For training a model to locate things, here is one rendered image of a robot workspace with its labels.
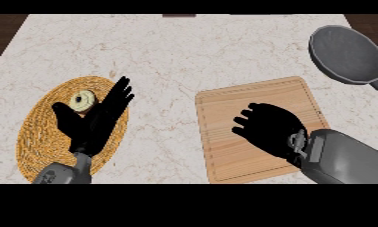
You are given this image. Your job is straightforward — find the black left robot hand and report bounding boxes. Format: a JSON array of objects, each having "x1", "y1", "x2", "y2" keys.
[{"x1": 50, "y1": 75, "x2": 136, "y2": 157}]

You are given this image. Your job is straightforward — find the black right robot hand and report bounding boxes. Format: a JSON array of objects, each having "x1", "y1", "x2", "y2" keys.
[{"x1": 230, "y1": 102, "x2": 310, "y2": 169}]

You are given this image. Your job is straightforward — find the wooden cutting board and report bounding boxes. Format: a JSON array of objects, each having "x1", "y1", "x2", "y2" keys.
[{"x1": 193, "y1": 76, "x2": 332, "y2": 185}]

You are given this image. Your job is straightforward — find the grey frying pan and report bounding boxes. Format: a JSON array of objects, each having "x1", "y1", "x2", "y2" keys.
[{"x1": 307, "y1": 24, "x2": 378, "y2": 91}]

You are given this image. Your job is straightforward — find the pale glazed doughnut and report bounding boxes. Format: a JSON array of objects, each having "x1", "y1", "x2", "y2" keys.
[{"x1": 68, "y1": 89, "x2": 97, "y2": 114}]

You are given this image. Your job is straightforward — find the round woven wicker placemat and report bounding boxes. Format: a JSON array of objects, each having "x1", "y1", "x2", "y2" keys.
[{"x1": 14, "y1": 75, "x2": 131, "y2": 184}]

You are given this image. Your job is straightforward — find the dark brown flat object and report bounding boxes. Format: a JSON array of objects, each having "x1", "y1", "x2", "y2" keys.
[{"x1": 161, "y1": 13, "x2": 198, "y2": 18}]

